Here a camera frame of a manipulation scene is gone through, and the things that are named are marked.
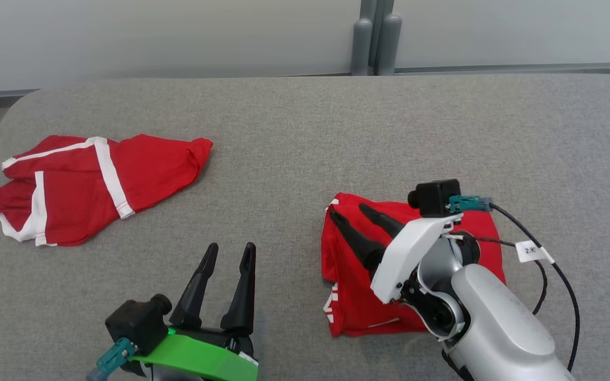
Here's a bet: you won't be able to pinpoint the white cable label tag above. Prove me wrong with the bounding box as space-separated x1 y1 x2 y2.
516 240 555 264

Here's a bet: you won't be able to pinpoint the red basketball jersey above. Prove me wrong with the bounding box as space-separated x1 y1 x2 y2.
320 192 508 339

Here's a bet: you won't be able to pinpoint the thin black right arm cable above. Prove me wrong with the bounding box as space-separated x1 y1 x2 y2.
451 233 549 315

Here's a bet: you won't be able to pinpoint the grey partition post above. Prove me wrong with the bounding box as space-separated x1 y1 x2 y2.
376 0 403 76
351 0 374 76

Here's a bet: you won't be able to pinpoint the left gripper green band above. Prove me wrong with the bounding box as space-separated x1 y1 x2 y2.
128 241 259 381

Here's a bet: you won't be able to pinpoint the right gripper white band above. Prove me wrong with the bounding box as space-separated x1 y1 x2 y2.
328 203 464 306

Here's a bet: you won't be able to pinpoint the red shorts white stripes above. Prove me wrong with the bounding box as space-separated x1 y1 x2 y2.
0 133 214 248

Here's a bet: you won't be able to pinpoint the black cable teal connector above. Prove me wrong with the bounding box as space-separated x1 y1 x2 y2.
85 338 137 381
449 195 581 374

